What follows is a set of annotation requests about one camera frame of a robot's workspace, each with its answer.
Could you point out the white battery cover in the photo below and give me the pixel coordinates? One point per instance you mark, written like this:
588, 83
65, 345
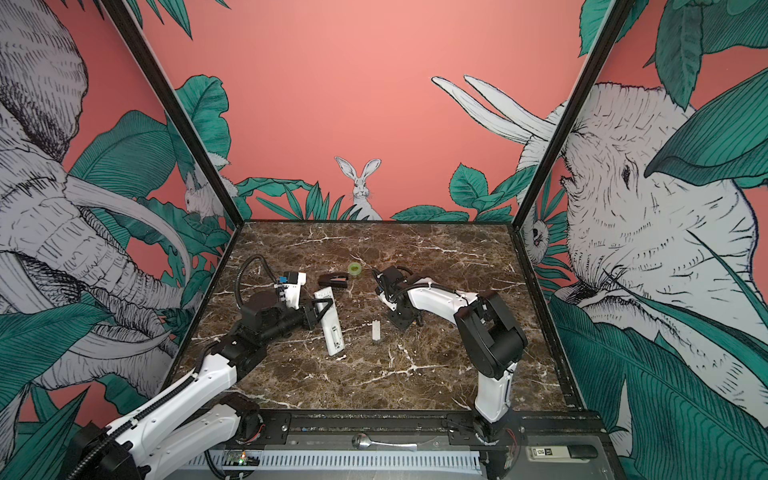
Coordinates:
376, 331

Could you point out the white label box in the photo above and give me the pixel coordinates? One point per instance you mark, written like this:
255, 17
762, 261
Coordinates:
581, 453

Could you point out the black stapler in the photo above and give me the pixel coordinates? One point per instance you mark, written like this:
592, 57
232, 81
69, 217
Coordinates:
334, 280

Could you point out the black enclosure corner post left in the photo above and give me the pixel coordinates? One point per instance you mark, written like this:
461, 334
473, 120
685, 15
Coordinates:
123, 20

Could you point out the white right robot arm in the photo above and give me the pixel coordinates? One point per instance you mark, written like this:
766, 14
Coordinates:
491, 334

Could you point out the white perforated cable tray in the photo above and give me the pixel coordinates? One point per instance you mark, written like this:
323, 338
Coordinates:
328, 460

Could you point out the black enclosure corner post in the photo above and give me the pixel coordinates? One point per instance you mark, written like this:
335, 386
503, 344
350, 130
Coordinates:
123, 20
609, 31

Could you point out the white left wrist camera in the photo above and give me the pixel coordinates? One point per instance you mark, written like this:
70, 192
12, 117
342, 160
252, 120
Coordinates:
289, 286

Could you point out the white remote control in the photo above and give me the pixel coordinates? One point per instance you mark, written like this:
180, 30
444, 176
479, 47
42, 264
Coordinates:
327, 315

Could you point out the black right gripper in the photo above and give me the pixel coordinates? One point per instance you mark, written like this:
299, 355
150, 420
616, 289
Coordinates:
401, 324

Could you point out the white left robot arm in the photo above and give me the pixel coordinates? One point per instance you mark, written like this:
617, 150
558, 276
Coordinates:
198, 411

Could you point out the black enclosure corner post right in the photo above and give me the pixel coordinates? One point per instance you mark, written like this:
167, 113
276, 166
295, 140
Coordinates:
609, 31

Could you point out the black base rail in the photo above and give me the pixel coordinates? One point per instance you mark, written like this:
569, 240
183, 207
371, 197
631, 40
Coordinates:
458, 426

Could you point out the green tape roll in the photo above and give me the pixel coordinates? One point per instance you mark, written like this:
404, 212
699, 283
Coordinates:
354, 269

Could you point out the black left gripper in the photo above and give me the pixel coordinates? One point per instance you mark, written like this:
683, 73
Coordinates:
308, 314

